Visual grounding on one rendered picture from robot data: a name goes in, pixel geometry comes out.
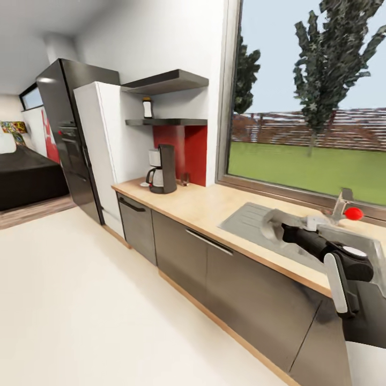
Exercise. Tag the dishwasher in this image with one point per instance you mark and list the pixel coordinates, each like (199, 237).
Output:
(136, 220)

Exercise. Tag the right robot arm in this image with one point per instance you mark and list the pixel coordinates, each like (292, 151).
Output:
(358, 302)

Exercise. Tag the bottle of coffee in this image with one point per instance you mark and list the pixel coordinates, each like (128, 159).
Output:
(148, 105)

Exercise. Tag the painting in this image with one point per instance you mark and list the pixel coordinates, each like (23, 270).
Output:
(51, 149)

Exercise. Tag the paper coffee filter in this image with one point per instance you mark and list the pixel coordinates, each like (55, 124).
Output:
(271, 226)

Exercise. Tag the coffee maker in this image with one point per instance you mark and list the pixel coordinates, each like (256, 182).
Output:
(164, 176)

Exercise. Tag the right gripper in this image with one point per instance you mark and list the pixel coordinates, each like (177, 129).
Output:
(299, 236)

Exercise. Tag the drop in sink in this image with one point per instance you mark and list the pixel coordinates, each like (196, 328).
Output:
(245, 222)

